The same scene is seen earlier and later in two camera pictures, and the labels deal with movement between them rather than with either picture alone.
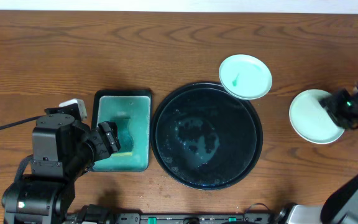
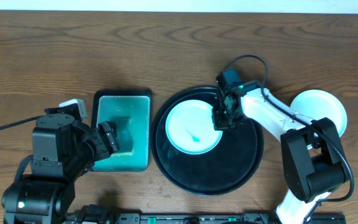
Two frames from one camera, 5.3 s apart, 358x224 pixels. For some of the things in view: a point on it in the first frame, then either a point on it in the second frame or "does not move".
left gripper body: x=109 y=136 does not move
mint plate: x=311 y=121 does not move
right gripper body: x=330 y=104 to x=224 y=116
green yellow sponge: x=125 y=137 does not move
